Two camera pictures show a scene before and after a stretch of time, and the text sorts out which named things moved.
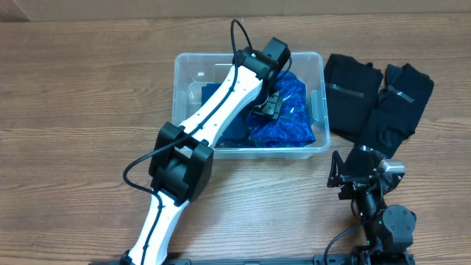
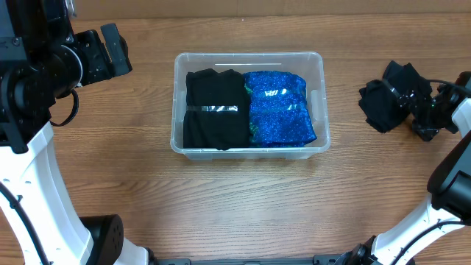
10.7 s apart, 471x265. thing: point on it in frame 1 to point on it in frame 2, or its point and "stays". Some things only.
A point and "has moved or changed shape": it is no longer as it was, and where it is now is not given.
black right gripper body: [354, 181] to [430, 115]
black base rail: [316, 259] stays
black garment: [400, 102] has moved or changed shape
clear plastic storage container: [285, 117] stays
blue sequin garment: [294, 126] stays
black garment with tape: [352, 89] to [217, 111]
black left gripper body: [268, 107] to [101, 54]
